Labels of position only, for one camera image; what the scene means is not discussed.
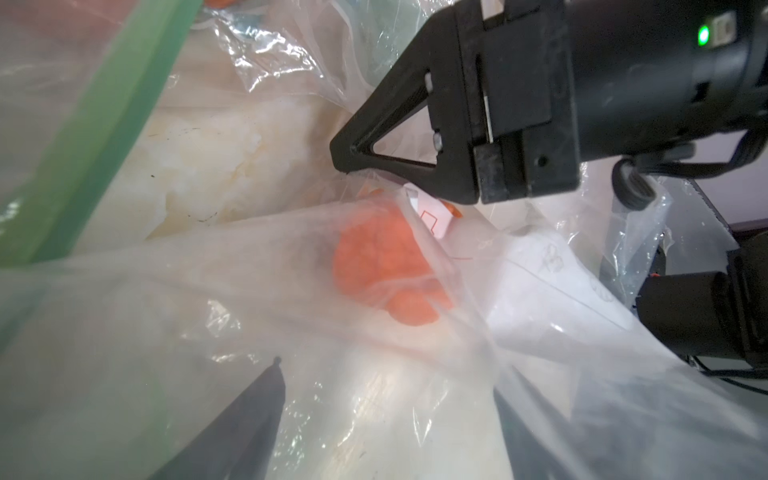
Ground green zip bag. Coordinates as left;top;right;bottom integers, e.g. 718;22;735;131
1;1;369;346
192;1;449;111

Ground oranges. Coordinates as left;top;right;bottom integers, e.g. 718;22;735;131
332;201;454;326

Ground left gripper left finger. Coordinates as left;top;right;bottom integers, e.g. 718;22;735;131
151;357;286;479

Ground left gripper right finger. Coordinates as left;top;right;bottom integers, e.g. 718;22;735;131
493;389;573;480

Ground blue zip clear bag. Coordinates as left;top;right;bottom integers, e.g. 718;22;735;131
1;189;767;479

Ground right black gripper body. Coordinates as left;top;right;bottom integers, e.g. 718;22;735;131
428;1;581;204

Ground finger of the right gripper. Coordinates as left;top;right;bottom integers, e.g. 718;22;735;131
365;5;462;114
330;89;479;201

